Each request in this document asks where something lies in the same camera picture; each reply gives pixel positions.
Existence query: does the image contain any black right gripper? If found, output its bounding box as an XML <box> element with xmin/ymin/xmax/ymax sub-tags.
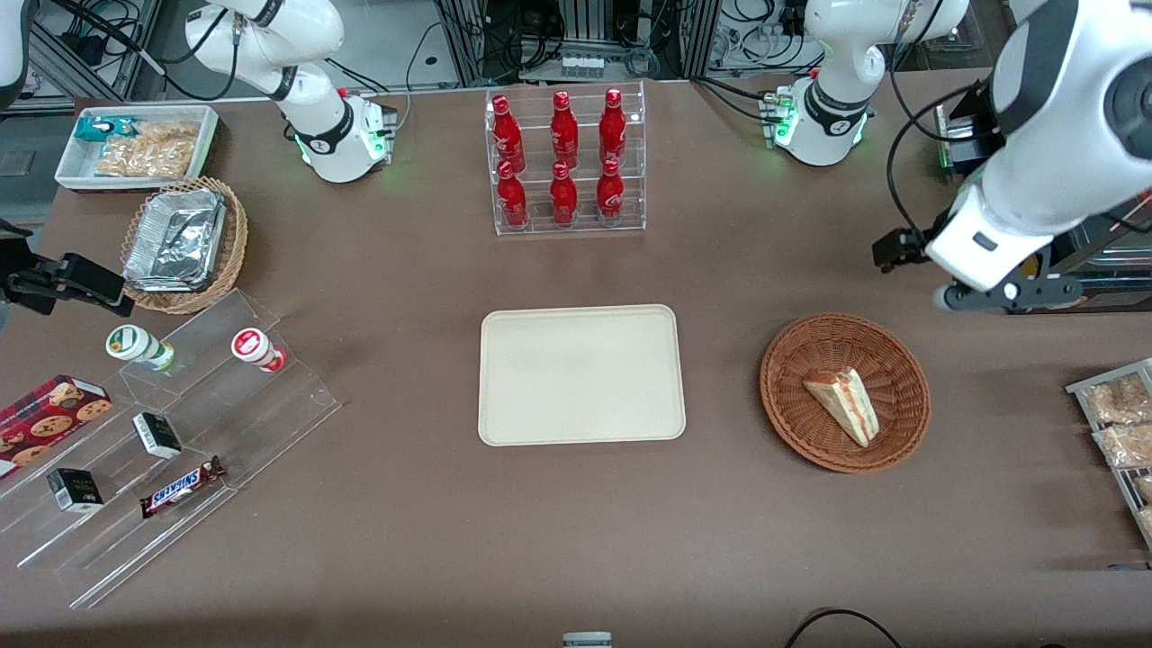
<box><xmin>0</xmin><ymin>254</ymin><xmax>134</xmax><ymax>317</ymax></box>

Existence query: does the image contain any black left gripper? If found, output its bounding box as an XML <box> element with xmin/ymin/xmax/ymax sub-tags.
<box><xmin>872</xmin><ymin>229</ymin><xmax>937</xmax><ymax>274</ymax></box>

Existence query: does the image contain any triangular sandwich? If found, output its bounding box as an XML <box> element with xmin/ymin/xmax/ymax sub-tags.
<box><xmin>803</xmin><ymin>367</ymin><xmax>880</xmax><ymax>448</ymax></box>

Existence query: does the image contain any silver foil tray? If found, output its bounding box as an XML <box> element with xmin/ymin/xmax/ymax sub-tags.
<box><xmin>123</xmin><ymin>187</ymin><xmax>228</xmax><ymax>293</ymax></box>

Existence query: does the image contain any wicker basket holding foil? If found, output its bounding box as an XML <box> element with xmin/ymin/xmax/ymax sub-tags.
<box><xmin>120</xmin><ymin>176</ymin><xmax>249</xmax><ymax>315</ymax></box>

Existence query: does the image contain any round brown wicker basket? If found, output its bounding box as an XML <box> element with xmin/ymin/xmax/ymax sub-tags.
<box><xmin>760</xmin><ymin>312</ymin><xmax>932</xmax><ymax>474</ymax></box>

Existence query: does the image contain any beige plastic tray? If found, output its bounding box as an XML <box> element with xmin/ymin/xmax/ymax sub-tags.
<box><xmin>478</xmin><ymin>304</ymin><xmax>687</xmax><ymax>447</ymax></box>

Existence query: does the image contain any green lidded cup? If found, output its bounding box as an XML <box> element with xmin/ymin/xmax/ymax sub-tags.
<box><xmin>105</xmin><ymin>324</ymin><xmax>176</xmax><ymax>373</ymax></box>

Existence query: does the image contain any white rectangular bin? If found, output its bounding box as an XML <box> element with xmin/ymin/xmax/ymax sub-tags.
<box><xmin>54</xmin><ymin>104</ymin><xmax>221</xmax><ymax>194</ymax></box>

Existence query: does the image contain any black food warmer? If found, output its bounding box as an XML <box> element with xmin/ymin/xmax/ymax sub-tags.
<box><xmin>934</xmin><ymin>79</ymin><xmax>1152</xmax><ymax>311</ymax></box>

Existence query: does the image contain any red cookie box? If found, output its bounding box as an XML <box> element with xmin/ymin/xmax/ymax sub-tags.
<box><xmin>0</xmin><ymin>374</ymin><xmax>114</xmax><ymax>481</ymax></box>

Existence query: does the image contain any clear bag of crackers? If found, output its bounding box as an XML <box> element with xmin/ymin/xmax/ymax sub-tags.
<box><xmin>94</xmin><ymin>121</ymin><xmax>201</xmax><ymax>179</ymax></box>

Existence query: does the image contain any teal snack packet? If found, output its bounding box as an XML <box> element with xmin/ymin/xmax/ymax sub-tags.
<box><xmin>75</xmin><ymin>115</ymin><xmax>140</xmax><ymax>143</ymax></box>

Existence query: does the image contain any small black box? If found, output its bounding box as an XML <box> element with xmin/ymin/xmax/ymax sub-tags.
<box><xmin>47</xmin><ymin>468</ymin><xmax>104</xmax><ymax>515</ymax></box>
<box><xmin>132</xmin><ymin>412</ymin><xmax>184</xmax><ymax>461</ymax></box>

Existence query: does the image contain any red lidded cup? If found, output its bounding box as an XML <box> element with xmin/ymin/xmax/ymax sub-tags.
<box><xmin>230</xmin><ymin>328</ymin><xmax>288</xmax><ymax>374</ymax></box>

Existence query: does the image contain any snickers bar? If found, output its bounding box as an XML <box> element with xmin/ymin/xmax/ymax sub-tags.
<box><xmin>139</xmin><ymin>455</ymin><xmax>227</xmax><ymax>519</ymax></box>

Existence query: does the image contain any clear acrylic stepped shelf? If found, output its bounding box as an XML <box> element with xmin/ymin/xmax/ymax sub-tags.
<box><xmin>0</xmin><ymin>288</ymin><xmax>343</xmax><ymax>610</ymax></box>

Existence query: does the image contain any clear snack bag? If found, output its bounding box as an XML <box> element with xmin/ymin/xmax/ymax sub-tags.
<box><xmin>1083</xmin><ymin>373</ymin><xmax>1152</xmax><ymax>426</ymax></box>
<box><xmin>1093</xmin><ymin>423</ymin><xmax>1152</xmax><ymax>469</ymax></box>

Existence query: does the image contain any red cola bottle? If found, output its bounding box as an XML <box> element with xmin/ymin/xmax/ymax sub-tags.
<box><xmin>598</xmin><ymin>87</ymin><xmax>627</xmax><ymax>167</ymax></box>
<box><xmin>549</xmin><ymin>160</ymin><xmax>579</xmax><ymax>227</ymax></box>
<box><xmin>497</xmin><ymin>160</ymin><xmax>529</xmax><ymax>229</ymax></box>
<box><xmin>550</xmin><ymin>90</ymin><xmax>580</xmax><ymax>170</ymax></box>
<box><xmin>596</xmin><ymin>157</ymin><xmax>626</xmax><ymax>224</ymax></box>
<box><xmin>491</xmin><ymin>94</ymin><xmax>527</xmax><ymax>174</ymax></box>

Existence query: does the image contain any clear acrylic bottle rack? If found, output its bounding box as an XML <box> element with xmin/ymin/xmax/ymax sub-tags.
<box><xmin>484</xmin><ymin>81</ymin><xmax>647</xmax><ymax>237</ymax></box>

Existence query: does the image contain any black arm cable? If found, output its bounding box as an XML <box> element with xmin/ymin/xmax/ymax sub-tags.
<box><xmin>886</xmin><ymin>85</ymin><xmax>991</xmax><ymax>237</ymax></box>

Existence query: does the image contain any metal wire rack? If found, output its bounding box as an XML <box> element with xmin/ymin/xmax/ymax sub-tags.
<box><xmin>1066</xmin><ymin>358</ymin><xmax>1152</xmax><ymax>550</ymax></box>

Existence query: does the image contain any black cable loop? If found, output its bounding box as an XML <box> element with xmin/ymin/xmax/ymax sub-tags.
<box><xmin>783</xmin><ymin>609</ymin><xmax>904</xmax><ymax>648</ymax></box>

